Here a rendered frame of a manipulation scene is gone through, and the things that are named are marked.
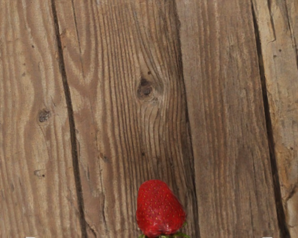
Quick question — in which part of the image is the red strawberry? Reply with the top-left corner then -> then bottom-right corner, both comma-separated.
136,179 -> 191,238

